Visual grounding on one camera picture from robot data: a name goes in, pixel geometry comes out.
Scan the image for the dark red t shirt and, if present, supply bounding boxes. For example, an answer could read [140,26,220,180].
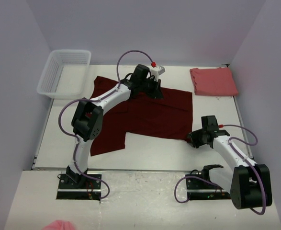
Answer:
[90,88,193,156]

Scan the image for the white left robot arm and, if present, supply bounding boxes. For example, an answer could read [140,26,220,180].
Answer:
[66,64,165,183]

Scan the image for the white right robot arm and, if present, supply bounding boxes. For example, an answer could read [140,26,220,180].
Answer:
[188,115,272,215]

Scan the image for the folded pink t shirt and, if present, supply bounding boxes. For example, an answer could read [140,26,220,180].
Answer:
[190,68,238,96]

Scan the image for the white plastic basket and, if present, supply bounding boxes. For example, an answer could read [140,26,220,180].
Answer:
[37,49,91,100]

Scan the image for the pink cloth at bottom edge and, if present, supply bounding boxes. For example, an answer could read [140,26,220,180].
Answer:
[42,220,76,230]

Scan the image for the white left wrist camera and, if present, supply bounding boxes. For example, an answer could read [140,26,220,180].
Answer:
[149,66,165,81]

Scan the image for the aluminium table edge rail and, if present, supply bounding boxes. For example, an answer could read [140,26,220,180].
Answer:
[233,96,258,160]

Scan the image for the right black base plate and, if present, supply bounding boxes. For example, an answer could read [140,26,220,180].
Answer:
[186,178,231,201]

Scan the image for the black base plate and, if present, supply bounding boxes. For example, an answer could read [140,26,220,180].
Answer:
[186,178,231,201]
[56,173,102,201]

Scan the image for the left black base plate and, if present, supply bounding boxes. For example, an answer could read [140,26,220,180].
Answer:
[56,173,102,201]

